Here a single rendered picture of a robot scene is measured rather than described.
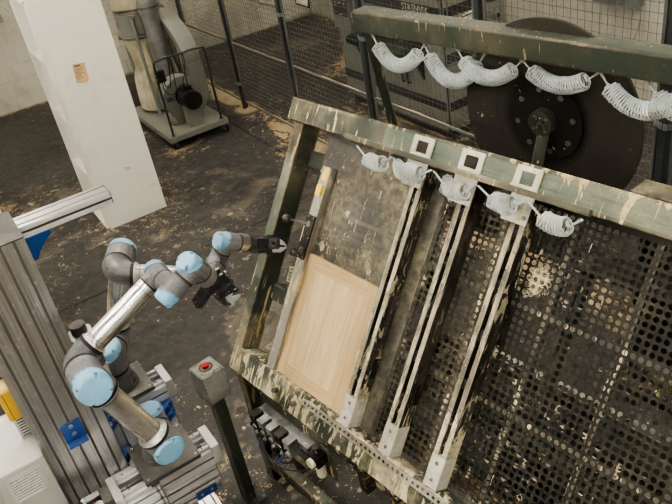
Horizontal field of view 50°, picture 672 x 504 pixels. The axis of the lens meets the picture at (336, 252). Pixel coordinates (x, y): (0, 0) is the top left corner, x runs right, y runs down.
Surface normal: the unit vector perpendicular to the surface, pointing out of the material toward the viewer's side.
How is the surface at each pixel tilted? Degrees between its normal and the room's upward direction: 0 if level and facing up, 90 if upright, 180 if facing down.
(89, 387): 83
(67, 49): 90
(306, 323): 57
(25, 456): 0
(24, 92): 90
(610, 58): 90
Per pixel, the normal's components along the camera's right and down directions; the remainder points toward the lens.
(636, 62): -0.74, 0.46
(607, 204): -0.70, -0.07
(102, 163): 0.54, 0.38
